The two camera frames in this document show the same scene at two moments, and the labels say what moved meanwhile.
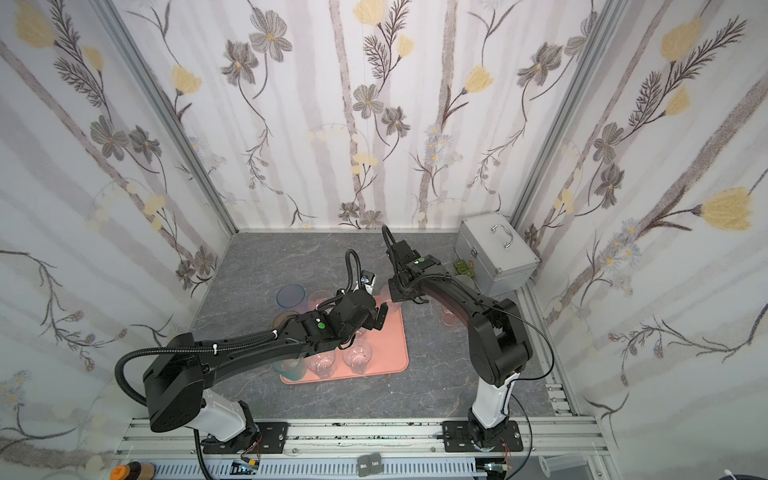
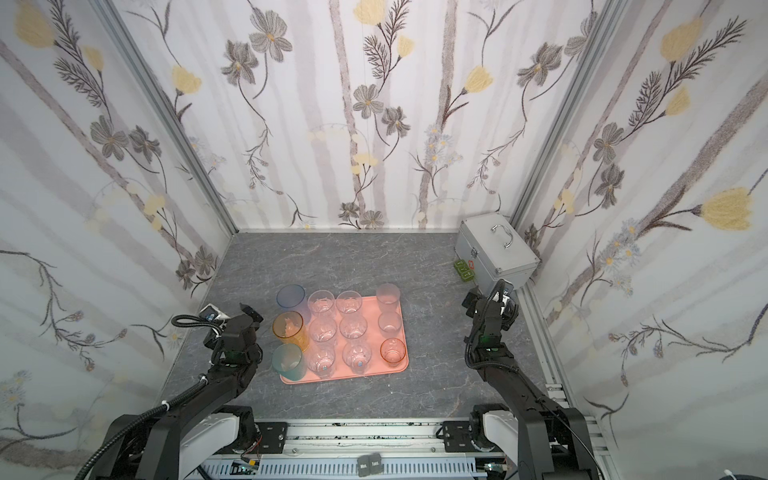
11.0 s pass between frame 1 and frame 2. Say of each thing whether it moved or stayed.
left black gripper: moved
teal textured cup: stayed
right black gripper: moved
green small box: stayed
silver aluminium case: stayed
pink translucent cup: moved
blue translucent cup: stayed
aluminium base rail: stayed
